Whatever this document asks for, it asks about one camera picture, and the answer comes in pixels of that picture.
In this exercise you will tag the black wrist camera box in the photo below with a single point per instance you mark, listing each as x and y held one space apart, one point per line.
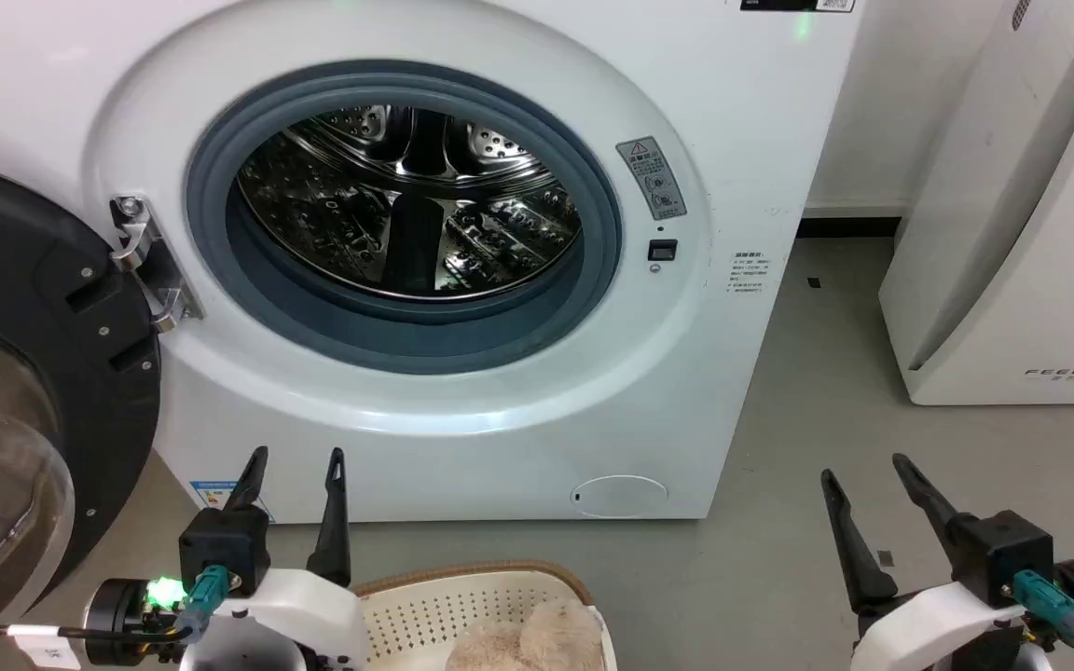
223 552
1003 554

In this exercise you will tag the grey rubber door gasket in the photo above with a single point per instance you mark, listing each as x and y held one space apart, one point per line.
406 337

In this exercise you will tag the white perforated laundry basket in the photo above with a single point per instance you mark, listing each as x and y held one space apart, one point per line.
425 615

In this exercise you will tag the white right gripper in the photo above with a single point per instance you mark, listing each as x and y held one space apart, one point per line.
929 629

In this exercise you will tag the white front-load washing machine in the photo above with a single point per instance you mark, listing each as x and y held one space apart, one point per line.
742 140

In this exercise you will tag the blue energy label sticker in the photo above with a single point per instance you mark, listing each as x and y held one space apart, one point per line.
211 493

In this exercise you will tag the grey warning sticker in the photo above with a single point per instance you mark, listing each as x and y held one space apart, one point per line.
652 175

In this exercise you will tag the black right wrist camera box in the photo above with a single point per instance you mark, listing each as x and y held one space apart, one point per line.
1003 554

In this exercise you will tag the silver metal door hinge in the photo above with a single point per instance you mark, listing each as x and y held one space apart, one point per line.
147 250

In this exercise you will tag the round white filter cover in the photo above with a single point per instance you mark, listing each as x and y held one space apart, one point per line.
619 495

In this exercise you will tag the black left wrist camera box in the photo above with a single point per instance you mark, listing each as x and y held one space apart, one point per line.
223 552

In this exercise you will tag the small printed text sticker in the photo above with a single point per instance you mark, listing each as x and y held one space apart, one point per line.
749 272

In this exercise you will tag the stainless steel washing machine drum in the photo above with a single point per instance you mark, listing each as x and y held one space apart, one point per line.
406 200

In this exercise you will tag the white air purifier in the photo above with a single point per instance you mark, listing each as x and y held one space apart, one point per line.
1031 242

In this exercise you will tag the black washing machine door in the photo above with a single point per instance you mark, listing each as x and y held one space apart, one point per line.
43 280

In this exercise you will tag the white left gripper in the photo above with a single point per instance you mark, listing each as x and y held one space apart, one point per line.
299 615

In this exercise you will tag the beige fluffy plush toy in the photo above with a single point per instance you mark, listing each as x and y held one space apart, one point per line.
537 643

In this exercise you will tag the black wall baseboard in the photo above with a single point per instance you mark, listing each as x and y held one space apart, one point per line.
849 227

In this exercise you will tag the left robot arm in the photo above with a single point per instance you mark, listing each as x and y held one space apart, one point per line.
122 615

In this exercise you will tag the black door latch socket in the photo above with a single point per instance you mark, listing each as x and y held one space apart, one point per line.
662 250

